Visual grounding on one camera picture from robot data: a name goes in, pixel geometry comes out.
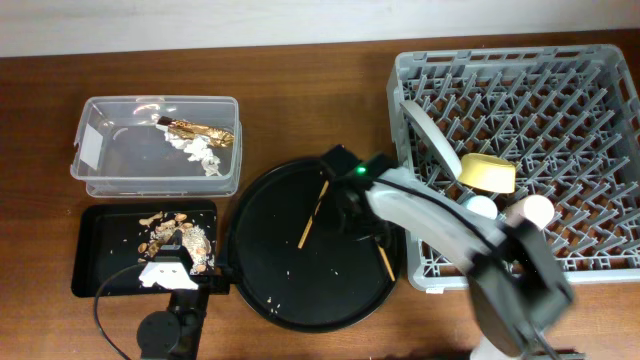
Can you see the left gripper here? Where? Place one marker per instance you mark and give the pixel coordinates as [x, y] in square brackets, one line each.
[177, 238]

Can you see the food scraps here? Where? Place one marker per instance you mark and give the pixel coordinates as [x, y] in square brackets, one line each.
[157, 230]

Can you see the white tissue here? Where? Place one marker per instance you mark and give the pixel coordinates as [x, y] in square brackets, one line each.
[198, 150]

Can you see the wooden chopstick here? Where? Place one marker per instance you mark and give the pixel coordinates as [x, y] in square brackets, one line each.
[309, 223]
[386, 263]

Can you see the grey plate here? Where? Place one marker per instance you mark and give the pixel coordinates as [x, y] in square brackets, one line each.
[433, 137]

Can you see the yellow bowl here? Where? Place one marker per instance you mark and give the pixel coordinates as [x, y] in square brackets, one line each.
[488, 173]

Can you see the blue cup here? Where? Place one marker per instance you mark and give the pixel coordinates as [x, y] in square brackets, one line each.
[481, 205]

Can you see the pink cup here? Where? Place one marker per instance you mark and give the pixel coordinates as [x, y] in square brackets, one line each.
[535, 208]

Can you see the gold foil wrapper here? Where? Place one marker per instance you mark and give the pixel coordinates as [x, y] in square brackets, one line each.
[215, 137]

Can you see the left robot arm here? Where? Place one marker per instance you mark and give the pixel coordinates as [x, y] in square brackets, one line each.
[175, 332]

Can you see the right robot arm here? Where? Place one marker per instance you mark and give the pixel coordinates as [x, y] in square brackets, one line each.
[516, 287]

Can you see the grey dishwasher rack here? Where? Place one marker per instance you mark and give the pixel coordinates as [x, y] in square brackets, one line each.
[566, 117]

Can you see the black rectangular tray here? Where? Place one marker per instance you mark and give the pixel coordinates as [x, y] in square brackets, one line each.
[110, 234]

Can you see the clear plastic bin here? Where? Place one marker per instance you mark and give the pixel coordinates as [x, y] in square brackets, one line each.
[121, 151]

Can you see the round black tray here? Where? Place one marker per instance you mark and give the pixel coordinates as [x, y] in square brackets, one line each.
[329, 284]

